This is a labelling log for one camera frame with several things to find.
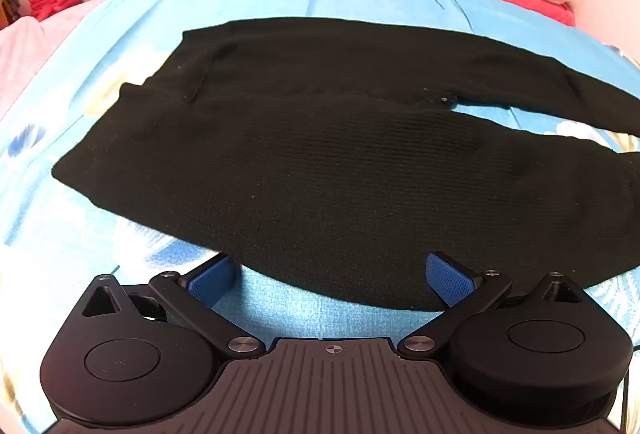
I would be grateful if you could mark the pink sheet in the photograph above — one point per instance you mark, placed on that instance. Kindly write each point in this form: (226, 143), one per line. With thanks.
(25, 51)

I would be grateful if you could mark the black pants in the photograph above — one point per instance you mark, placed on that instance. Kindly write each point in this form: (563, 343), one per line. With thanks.
(320, 174)

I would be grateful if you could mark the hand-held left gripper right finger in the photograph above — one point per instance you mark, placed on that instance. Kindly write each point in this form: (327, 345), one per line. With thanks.
(450, 280)

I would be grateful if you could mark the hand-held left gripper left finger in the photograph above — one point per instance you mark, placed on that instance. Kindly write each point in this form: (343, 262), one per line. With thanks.
(214, 280)

